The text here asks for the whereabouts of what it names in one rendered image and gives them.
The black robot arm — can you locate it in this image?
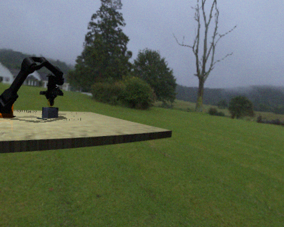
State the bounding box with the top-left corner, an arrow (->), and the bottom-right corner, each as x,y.
0,56 -> 64,113

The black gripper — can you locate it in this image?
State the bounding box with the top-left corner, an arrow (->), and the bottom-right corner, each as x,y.
40,83 -> 63,105

